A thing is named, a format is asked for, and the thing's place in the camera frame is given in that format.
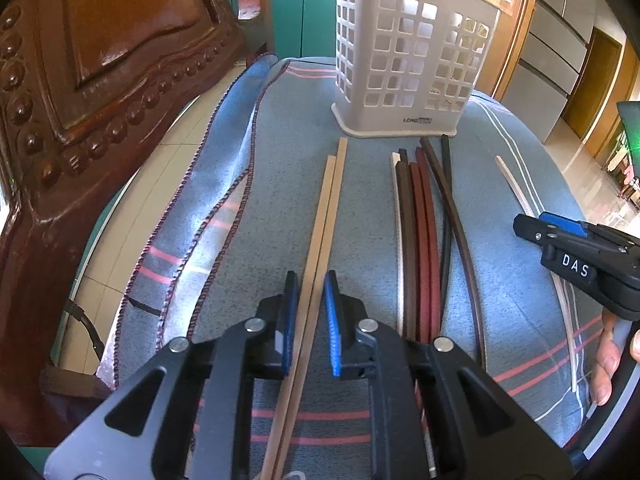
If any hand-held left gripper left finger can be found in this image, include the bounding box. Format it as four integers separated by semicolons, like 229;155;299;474
44;270;301;480

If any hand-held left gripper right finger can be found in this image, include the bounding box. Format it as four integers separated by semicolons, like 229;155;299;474
322;270;576;480

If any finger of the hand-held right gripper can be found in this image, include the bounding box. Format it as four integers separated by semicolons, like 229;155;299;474
539;211;591;239
513;213;557;252

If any white chopstick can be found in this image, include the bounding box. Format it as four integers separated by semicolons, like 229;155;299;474
494;155;580;393
390;154;405;333

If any light wooden chopstick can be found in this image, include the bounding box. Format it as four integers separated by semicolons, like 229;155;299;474
270;137;349;480
259;155;337;480

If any white plastic lattice basket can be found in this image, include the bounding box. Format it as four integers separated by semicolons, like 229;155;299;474
330;0;501;140

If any person's right hand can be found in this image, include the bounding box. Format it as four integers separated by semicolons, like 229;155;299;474
590;309;640;407

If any long dark brown chopstick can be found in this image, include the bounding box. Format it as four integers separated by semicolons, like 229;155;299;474
420;136;488;366

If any blue striped cloth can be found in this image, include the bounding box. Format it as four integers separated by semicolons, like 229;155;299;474
95;52;606;480

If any black chopstick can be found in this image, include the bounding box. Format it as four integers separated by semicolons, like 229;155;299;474
439;134;453;313

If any red chopstick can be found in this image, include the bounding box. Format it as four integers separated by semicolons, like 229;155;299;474
416;147;443;341
408;161;432;343

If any wooden door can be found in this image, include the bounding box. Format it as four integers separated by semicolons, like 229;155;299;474
562;29;628;142

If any grey refrigerator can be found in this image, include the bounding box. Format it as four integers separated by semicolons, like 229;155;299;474
500;0;599;142

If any teal cabinet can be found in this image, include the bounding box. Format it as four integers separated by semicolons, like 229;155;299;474
215;0;342;59

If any carved wooden chair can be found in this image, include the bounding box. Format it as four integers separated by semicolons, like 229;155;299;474
0;0;277;448

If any black strap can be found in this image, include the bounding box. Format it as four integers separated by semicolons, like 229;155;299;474
64;299;107;358

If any wooden door frame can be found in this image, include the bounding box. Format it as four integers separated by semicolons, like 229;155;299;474
442;0;543;103

